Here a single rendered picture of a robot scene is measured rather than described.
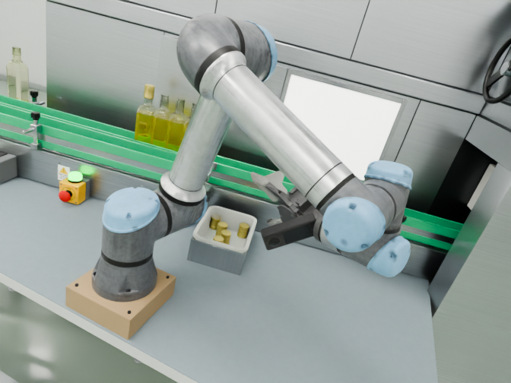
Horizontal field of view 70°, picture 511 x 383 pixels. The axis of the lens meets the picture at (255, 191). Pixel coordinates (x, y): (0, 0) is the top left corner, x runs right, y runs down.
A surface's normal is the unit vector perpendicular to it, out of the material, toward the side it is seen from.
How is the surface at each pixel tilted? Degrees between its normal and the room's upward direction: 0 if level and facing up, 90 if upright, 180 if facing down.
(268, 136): 85
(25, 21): 90
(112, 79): 90
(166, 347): 0
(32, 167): 90
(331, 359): 0
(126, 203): 8
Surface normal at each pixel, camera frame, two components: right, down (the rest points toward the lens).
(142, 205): 0.14, -0.85
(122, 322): -0.36, 0.32
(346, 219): -0.55, 0.24
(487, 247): -0.15, 0.39
